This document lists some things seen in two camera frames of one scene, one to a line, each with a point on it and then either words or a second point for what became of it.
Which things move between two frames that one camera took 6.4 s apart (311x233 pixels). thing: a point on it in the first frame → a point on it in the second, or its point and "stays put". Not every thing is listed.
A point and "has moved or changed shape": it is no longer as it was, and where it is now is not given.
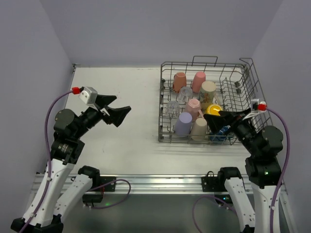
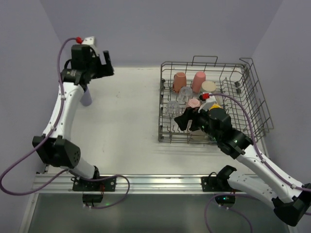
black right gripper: x=233 y=124 → x=192 y=120
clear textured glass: x=172 y=109 stays put
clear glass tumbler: x=185 y=92 stays put
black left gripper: x=104 y=113 → x=102 y=67
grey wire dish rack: x=189 y=90 stays put
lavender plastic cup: x=183 y=125 has moved or changed shape
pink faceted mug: x=193 y=107 stays put
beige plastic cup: x=198 y=132 stays put
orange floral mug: x=180 y=80 stays put
